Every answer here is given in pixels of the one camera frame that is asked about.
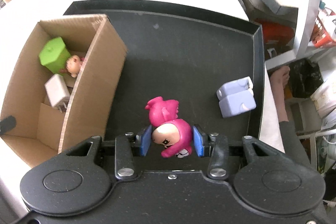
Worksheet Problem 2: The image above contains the lavender cube charger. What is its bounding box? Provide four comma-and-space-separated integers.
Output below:
216, 77, 257, 119

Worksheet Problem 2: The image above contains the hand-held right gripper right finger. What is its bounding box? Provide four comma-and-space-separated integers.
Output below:
192, 125, 287, 180

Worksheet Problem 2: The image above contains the red storage crate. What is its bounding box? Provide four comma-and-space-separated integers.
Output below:
262, 21, 297, 49

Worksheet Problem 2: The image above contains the person's right leg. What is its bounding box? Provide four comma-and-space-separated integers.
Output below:
270, 66, 311, 170

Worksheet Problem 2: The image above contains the orange plastic basket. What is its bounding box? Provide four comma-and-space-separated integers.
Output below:
313, 7, 336, 46

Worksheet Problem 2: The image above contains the black shallow tray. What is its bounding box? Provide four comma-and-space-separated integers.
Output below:
62, 0, 265, 151

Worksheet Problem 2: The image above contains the white plug charger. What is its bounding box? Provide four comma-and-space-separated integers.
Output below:
44, 74, 71, 114

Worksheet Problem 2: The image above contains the brown-haired doll figurine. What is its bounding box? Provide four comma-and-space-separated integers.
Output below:
62, 55, 87, 78

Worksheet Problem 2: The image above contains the brown cardboard box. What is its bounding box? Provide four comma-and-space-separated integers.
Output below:
0, 13, 129, 169

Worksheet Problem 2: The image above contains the pink hooded figurine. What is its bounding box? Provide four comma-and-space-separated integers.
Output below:
145, 96, 193, 159

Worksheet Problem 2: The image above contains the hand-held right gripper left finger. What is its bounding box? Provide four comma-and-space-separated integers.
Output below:
65, 126, 153, 180

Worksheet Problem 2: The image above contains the green hexagonal block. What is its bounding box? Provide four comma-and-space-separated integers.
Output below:
38, 37, 72, 75

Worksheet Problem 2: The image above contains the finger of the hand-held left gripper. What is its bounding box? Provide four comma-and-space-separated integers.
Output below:
0, 115, 17, 137

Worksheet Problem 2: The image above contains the black desk white frame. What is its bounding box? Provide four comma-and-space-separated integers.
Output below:
265, 0, 336, 68

